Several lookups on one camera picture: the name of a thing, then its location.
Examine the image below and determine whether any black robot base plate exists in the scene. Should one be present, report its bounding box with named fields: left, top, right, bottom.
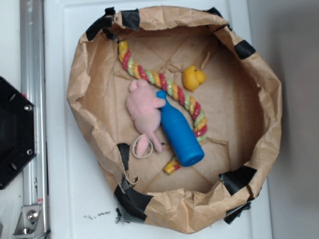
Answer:
left=0, top=77, right=36, bottom=190

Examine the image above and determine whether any blue plastic bottle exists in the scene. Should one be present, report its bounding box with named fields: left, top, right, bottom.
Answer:
left=156, top=90, right=204, bottom=167

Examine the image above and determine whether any pink plush pig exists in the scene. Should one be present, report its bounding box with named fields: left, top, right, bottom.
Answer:
left=126, top=79, right=165, bottom=156

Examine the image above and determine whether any brown paper bag bin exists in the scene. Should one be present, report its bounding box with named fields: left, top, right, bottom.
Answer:
left=67, top=6, right=282, bottom=234

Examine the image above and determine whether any metal corner bracket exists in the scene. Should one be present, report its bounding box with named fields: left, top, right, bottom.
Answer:
left=12, top=205, right=46, bottom=239

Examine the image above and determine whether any yellow rubber duck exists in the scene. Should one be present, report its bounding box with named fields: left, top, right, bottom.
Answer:
left=182, top=65, right=206, bottom=92

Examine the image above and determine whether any multicolour twisted rope toy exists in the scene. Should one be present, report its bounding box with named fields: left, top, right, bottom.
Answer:
left=118, top=41, right=207, bottom=175

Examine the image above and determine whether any white rubber band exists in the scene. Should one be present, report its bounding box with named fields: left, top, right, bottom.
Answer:
left=132, top=134, right=154, bottom=159

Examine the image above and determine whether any aluminium extrusion rail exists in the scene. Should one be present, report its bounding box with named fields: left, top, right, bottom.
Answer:
left=19, top=0, right=50, bottom=239

